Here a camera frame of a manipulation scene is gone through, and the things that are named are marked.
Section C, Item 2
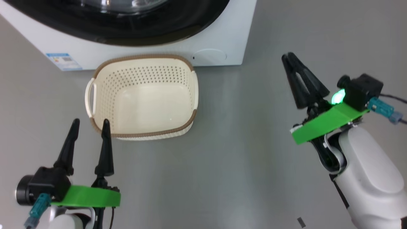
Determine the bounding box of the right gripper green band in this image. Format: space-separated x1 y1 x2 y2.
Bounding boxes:
281 52 369 174

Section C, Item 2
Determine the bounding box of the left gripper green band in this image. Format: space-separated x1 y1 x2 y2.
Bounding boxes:
51 119 121 229

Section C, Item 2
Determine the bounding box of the dark glass washing machine door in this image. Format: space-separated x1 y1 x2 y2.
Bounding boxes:
3 0 230 46

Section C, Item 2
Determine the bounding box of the cream perforated laundry basket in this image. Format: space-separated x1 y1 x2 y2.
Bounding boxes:
85 54 199 141

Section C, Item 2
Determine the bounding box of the white front-load washing machine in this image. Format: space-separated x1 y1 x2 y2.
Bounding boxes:
0 0 257 71

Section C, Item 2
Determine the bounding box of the blue energy label sticker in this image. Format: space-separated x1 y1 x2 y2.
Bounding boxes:
45 52 82 71

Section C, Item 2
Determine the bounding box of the round white filter cover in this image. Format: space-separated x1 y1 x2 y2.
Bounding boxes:
192 48 227 64

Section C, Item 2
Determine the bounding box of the teal-plug left camera cable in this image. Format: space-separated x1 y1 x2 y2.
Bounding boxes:
25 193 51 229

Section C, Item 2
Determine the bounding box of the teal-plug camera cable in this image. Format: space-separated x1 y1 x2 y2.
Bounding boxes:
367 93 407 125
25 193 51 229

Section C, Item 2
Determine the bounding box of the teal-plug right camera cable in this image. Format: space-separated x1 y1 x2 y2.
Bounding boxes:
367 93 407 125

